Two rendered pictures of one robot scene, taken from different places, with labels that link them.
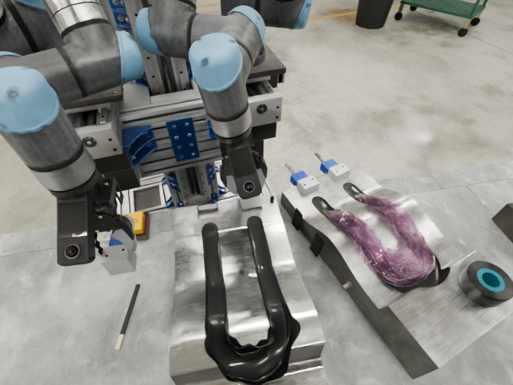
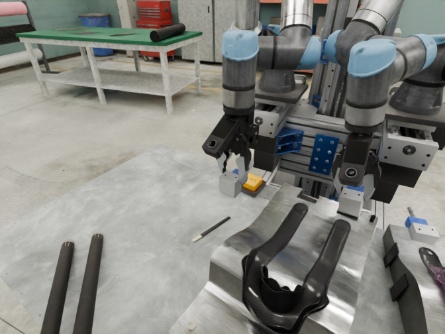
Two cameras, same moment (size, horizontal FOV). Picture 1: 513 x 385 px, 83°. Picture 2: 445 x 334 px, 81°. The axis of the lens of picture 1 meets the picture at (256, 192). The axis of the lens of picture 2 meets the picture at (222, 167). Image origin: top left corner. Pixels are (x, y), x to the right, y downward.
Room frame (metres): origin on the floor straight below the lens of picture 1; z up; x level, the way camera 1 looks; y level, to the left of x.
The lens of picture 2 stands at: (-0.13, -0.12, 1.37)
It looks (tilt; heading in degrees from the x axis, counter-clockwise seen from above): 34 degrees down; 46
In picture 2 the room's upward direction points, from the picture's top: straight up
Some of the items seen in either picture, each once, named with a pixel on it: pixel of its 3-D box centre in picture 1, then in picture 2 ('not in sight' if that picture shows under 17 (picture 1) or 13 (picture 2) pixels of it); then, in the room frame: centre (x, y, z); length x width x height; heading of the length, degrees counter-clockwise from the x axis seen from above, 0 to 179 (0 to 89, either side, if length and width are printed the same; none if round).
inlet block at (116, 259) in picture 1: (122, 240); (239, 175); (0.33, 0.29, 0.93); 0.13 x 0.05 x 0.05; 11
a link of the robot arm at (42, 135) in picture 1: (32, 119); (239, 59); (0.31, 0.29, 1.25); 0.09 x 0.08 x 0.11; 39
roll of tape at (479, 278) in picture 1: (485, 283); not in sight; (0.24, -0.44, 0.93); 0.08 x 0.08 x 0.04
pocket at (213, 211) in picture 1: (208, 215); (307, 201); (0.44, 0.12, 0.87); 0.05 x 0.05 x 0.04; 11
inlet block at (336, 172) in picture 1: (327, 166); not in sight; (0.64, -0.22, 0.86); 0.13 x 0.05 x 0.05; 28
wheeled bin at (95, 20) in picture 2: not in sight; (98, 35); (2.76, 7.39, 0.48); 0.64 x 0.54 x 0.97; 118
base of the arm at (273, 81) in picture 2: not in sight; (277, 75); (0.80, 0.52, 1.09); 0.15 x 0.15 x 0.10
